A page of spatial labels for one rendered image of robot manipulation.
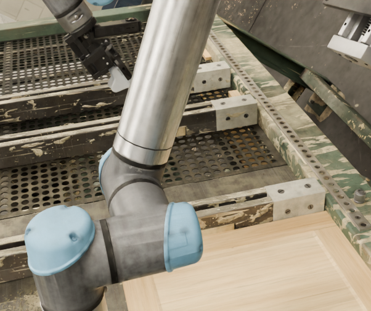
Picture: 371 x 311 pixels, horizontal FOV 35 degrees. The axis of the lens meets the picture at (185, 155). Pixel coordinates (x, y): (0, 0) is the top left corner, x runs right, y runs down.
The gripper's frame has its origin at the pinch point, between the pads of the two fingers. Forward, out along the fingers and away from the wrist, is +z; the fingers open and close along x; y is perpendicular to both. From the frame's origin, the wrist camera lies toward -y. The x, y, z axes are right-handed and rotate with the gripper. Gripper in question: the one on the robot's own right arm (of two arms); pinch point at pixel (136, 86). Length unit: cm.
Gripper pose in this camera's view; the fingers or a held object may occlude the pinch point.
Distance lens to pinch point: 144.3
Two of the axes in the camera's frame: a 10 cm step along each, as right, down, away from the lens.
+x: 3.3, 3.6, -8.7
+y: -7.9, 6.1, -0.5
